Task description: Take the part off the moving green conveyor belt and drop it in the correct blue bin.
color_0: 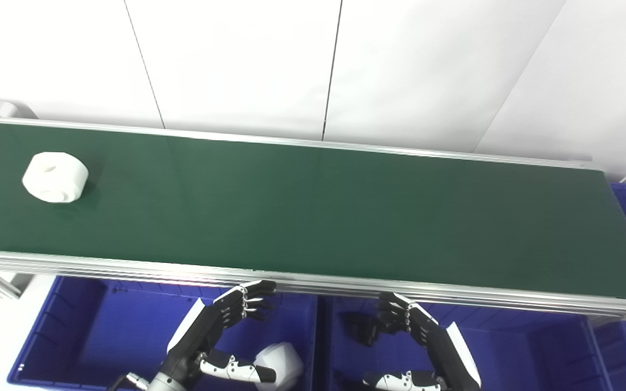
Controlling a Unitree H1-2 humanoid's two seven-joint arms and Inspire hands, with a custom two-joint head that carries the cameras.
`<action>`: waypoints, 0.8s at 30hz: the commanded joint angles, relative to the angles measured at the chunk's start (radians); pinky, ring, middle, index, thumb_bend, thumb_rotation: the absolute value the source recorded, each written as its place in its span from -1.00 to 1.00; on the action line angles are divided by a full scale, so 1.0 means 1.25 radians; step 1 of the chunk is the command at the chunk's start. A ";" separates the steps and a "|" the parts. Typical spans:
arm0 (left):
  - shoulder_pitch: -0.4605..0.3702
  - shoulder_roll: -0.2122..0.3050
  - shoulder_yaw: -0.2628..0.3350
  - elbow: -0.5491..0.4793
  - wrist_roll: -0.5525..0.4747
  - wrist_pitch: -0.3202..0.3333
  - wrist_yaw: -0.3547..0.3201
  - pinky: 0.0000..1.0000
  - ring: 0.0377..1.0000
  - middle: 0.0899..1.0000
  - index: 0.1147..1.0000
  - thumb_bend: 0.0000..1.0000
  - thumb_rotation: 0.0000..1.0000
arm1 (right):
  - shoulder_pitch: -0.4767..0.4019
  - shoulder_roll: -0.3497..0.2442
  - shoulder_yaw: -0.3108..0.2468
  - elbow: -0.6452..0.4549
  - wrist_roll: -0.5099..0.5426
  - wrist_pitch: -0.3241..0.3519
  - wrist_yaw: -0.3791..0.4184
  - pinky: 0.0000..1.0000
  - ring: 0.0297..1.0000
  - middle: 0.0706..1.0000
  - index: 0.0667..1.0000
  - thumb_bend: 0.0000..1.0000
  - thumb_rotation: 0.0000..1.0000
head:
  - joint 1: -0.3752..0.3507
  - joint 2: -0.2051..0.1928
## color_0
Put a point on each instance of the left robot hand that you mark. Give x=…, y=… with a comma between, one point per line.
x=193, y=331

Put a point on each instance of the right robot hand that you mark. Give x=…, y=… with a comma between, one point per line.
x=427, y=331

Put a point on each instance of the white cylindrical plastic part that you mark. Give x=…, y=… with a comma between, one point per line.
x=286, y=361
x=55, y=176

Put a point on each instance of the green conveyor belt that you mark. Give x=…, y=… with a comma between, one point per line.
x=128, y=266
x=313, y=217

